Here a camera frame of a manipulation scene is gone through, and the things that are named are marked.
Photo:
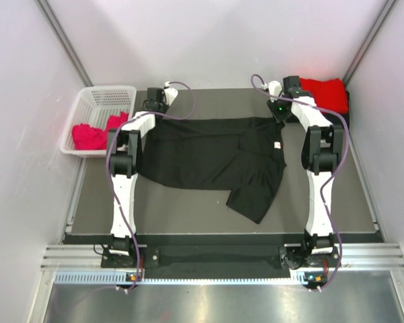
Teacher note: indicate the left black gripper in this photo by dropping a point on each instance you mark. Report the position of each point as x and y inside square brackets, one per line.
[165, 106]

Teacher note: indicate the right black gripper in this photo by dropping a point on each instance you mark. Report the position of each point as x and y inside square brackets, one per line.
[278, 116]

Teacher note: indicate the black t-shirt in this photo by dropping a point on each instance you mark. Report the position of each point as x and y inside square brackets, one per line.
[346, 116]
[241, 155]

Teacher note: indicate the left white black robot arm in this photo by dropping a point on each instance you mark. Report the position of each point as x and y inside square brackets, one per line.
[124, 161]

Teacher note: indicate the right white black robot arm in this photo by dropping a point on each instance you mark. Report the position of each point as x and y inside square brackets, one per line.
[321, 155]

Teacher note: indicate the red folded t-shirt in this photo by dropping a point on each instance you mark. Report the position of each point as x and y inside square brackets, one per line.
[330, 94]

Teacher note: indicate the black folded t-shirt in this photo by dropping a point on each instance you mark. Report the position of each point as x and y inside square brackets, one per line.
[346, 116]

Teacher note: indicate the white plastic basket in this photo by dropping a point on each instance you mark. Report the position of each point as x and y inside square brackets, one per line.
[93, 106]

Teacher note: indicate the pink crumpled t-shirt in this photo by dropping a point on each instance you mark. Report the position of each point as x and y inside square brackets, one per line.
[86, 137]

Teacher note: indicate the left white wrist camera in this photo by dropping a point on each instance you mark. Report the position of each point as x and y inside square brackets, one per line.
[170, 92]

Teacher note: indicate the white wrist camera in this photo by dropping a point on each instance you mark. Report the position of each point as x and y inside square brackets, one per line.
[273, 88]
[170, 92]

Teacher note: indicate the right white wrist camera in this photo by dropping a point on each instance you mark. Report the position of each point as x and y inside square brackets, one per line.
[273, 88]

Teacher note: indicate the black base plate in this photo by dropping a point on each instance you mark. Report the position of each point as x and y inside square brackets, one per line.
[158, 256]

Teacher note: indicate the left aluminium corner post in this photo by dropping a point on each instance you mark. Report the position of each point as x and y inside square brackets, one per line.
[59, 32]

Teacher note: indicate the aluminium corner post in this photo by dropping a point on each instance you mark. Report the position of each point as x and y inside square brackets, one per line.
[382, 16]
[59, 32]

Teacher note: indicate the right aluminium corner post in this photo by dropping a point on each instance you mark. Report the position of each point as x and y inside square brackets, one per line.
[382, 16]

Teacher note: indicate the aluminium frame rail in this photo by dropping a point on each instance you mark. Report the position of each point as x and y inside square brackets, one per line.
[355, 257]

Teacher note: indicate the grey slotted cable duct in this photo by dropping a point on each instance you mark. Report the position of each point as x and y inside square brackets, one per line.
[125, 278]

